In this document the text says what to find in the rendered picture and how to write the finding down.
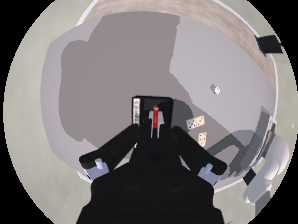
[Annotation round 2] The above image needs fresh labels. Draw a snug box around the cream domino tile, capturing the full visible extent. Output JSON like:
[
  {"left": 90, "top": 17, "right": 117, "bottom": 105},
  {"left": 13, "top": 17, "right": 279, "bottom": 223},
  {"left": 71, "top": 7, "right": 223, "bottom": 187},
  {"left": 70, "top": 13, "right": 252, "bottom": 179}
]
[
  {"left": 198, "top": 131, "right": 207, "bottom": 147},
  {"left": 186, "top": 115, "right": 204, "bottom": 130}
]

